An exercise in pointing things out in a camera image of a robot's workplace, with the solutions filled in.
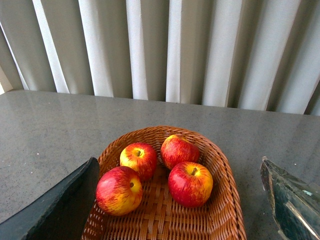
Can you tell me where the worn left gripper right finger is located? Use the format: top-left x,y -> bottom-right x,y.
260,156 -> 320,240

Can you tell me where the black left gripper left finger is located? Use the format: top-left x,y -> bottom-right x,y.
0,157 -> 100,240

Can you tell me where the red yellow apple front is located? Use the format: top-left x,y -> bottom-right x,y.
168,161 -> 214,208

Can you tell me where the red yellow apple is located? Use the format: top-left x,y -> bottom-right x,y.
168,161 -> 214,208
119,142 -> 157,181
160,134 -> 200,170

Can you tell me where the red yellow apple back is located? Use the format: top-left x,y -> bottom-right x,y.
160,134 -> 200,170

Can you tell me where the red apple in basket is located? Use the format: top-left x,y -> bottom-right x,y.
95,166 -> 143,216

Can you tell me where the red yellow apple far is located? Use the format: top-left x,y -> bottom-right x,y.
119,142 -> 157,181

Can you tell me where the grey pleated curtain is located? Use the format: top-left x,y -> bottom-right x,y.
0,0 -> 320,116

